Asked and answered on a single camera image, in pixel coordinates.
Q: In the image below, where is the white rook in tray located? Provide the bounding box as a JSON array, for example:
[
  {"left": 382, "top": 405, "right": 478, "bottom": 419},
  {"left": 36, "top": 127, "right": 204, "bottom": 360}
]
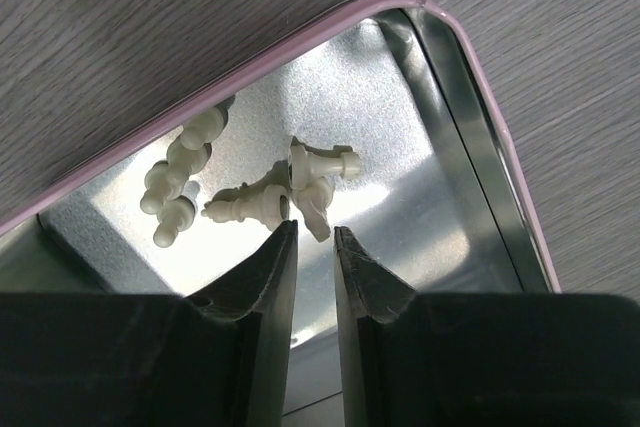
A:
[{"left": 288, "top": 137, "right": 362, "bottom": 190}]

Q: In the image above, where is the silver metal tray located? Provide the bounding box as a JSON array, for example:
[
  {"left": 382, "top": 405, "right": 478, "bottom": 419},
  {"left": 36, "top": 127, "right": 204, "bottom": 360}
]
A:
[{"left": 1, "top": 0, "right": 559, "bottom": 416}]

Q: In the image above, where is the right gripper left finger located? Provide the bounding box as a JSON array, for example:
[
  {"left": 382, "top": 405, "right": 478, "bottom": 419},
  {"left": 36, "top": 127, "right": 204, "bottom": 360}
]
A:
[{"left": 188, "top": 221, "right": 298, "bottom": 426}]

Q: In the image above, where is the white bishop piece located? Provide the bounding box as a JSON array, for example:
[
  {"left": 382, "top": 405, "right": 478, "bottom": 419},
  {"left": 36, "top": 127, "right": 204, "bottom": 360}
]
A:
[{"left": 201, "top": 184, "right": 289, "bottom": 231}]

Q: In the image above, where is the white pawn in tray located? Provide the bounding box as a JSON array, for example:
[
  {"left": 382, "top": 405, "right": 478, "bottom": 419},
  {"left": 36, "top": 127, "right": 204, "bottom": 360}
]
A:
[
  {"left": 166, "top": 140, "right": 211, "bottom": 184},
  {"left": 153, "top": 196, "right": 196, "bottom": 248},
  {"left": 139, "top": 161, "right": 184, "bottom": 215},
  {"left": 180, "top": 106, "right": 228, "bottom": 150}
]

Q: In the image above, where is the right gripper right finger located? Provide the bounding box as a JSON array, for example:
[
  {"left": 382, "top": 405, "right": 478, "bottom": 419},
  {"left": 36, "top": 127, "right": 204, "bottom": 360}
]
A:
[{"left": 334, "top": 227, "right": 415, "bottom": 426}]

